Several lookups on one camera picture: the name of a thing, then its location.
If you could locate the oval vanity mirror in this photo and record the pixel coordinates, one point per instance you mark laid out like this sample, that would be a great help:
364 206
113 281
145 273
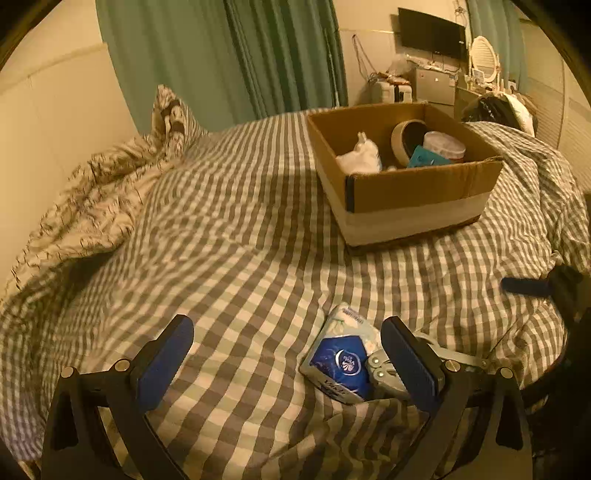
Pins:
484 61

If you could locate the small green curtain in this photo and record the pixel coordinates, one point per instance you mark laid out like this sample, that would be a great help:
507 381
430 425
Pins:
498 22

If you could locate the white lidded round jar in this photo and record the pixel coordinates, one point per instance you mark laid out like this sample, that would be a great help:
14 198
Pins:
444 145

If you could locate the beige tape roll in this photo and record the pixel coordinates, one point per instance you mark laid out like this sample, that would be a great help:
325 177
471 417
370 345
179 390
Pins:
405 138

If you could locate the blue tissue pack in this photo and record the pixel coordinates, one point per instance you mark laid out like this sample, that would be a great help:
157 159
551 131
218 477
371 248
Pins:
336 364

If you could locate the black wall television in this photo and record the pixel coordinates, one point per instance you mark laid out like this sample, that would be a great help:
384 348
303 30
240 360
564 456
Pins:
433 34

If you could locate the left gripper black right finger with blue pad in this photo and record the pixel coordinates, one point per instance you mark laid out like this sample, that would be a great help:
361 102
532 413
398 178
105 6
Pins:
499 446

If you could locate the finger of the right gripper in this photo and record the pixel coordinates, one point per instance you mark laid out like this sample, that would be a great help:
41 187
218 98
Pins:
537 288

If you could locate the floral patterned quilt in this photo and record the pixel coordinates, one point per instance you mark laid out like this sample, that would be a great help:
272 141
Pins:
95 212

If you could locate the grey checkered bed cover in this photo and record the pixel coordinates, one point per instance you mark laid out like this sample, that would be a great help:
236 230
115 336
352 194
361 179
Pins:
240 238

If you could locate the vanity desk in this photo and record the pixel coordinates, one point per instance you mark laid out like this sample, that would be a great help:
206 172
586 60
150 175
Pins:
463 97

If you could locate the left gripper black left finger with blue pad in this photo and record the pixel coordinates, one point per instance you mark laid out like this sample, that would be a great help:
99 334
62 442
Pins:
76 444

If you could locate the grey mini fridge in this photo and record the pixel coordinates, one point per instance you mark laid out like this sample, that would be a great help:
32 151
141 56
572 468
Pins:
435 88

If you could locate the black and white jacket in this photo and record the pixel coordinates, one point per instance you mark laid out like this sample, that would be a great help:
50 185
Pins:
502 108

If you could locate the checkered pillow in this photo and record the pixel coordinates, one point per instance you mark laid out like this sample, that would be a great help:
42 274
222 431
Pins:
173 124

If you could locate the blue foil snack packet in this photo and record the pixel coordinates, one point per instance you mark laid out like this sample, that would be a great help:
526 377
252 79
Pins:
423 157

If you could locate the white louvered wardrobe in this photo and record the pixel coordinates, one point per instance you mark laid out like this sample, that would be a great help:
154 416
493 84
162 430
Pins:
563 111

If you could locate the brown cardboard box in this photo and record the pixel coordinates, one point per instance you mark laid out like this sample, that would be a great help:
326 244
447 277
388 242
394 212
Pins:
399 203

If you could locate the large green curtain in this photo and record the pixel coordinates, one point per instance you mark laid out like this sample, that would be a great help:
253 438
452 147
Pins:
231 62

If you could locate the white suitcase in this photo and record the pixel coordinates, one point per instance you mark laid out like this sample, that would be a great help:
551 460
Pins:
384 92

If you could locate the white bear figurine toy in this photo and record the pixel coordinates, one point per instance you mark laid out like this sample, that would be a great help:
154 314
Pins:
368 159

